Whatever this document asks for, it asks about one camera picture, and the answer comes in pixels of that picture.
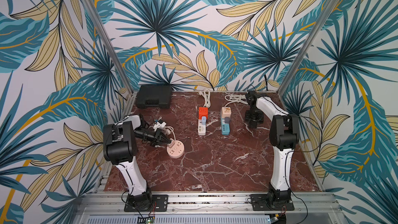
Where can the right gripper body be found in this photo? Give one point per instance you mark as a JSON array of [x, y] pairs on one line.
[[253, 120]]

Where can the white power strip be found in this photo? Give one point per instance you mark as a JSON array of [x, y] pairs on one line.
[[202, 126]]

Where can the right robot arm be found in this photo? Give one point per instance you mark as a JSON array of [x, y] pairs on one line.
[[284, 136]]

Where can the red plug adapter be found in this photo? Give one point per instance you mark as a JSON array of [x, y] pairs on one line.
[[202, 112]]

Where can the black plastic case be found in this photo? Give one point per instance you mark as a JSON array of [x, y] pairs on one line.
[[150, 96]]

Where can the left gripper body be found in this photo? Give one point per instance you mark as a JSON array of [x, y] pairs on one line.
[[144, 134]]

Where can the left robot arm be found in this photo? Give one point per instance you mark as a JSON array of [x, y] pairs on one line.
[[120, 148]]

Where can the teal power strip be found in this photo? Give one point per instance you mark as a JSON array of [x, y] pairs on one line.
[[225, 128]]

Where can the pink plug adapter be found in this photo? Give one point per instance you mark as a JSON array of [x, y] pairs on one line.
[[171, 144]]

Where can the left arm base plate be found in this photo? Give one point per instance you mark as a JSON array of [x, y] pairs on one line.
[[144, 203]]

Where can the round pink power socket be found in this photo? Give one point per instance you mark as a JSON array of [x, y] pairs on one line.
[[175, 149]]

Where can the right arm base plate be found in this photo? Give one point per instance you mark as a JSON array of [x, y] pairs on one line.
[[263, 202]]

